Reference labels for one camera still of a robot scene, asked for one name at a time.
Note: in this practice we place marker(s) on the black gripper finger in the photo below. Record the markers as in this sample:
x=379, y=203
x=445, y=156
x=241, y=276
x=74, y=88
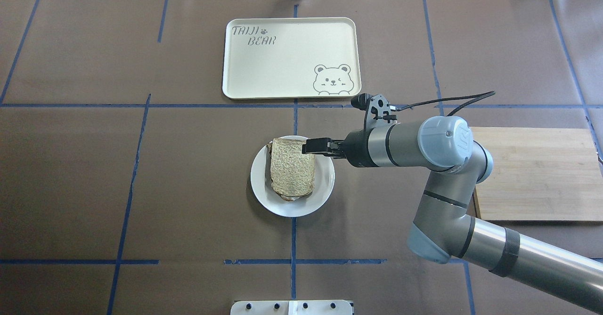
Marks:
x=322, y=142
x=317, y=149

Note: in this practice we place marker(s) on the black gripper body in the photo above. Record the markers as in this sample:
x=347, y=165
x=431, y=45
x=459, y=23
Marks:
x=356, y=149

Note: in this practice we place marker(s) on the brown bread slice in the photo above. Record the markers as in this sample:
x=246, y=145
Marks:
x=292, y=169

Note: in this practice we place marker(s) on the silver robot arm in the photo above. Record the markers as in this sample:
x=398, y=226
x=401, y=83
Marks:
x=442, y=228

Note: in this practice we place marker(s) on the white round plate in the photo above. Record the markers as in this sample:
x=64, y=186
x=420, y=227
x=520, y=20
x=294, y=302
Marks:
x=301, y=206

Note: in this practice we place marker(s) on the cream bear serving tray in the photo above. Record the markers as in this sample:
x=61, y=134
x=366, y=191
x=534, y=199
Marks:
x=291, y=57

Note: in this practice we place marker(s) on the wooden cutting board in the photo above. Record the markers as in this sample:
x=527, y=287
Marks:
x=540, y=174

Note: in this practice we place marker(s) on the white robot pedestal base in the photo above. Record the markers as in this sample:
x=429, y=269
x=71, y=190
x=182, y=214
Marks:
x=293, y=307

